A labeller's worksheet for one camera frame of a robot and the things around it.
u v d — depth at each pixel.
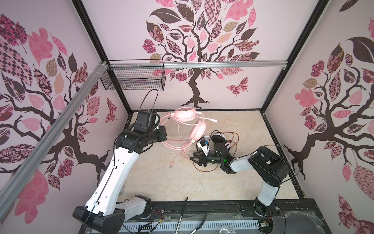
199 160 0.78
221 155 0.72
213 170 0.88
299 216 0.72
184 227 0.70
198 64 0.94
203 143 0.77
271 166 0.49
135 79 1.22
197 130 0.59
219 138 0.92
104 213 0.36
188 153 0.95
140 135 0.45
